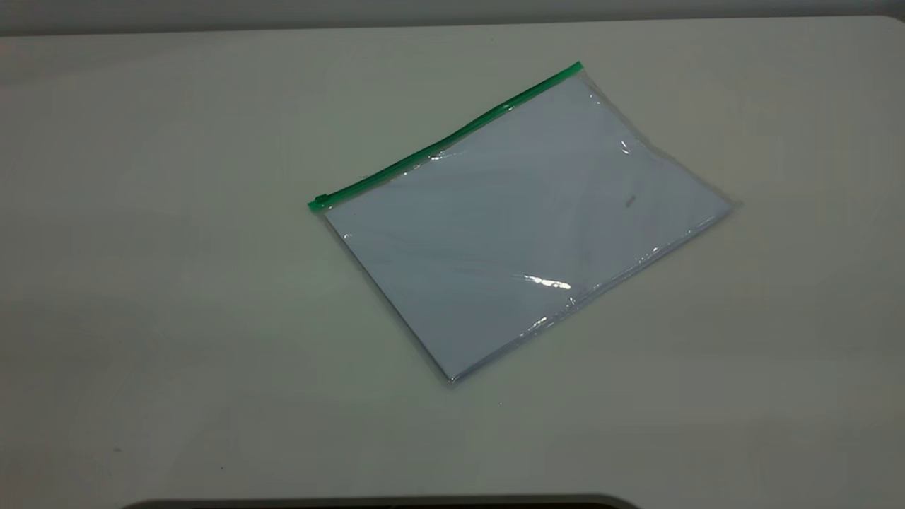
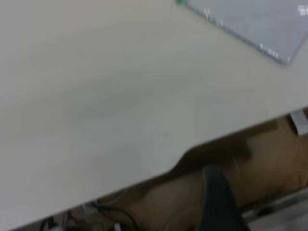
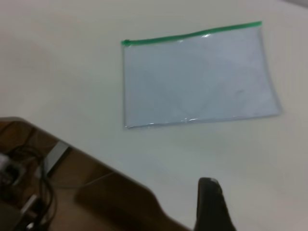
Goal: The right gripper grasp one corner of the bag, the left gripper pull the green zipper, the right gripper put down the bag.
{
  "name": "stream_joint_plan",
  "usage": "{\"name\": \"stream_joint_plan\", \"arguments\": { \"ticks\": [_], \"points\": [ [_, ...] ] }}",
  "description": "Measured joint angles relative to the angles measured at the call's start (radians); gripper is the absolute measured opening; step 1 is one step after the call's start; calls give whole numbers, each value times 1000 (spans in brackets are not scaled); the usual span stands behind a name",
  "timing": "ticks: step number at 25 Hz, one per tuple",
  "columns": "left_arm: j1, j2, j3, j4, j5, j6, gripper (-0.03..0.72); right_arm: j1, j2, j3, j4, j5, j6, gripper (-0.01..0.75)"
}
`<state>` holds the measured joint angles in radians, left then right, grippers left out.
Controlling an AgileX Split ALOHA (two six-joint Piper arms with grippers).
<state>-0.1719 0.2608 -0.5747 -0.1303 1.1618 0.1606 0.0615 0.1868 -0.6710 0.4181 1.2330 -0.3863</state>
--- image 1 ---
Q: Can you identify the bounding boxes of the dark grey curved base edge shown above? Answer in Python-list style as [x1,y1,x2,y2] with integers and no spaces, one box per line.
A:
[120,493,641,509]

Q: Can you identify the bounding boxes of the clear zip bag green zipper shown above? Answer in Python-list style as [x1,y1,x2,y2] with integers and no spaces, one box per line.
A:
[308,62,737,386]

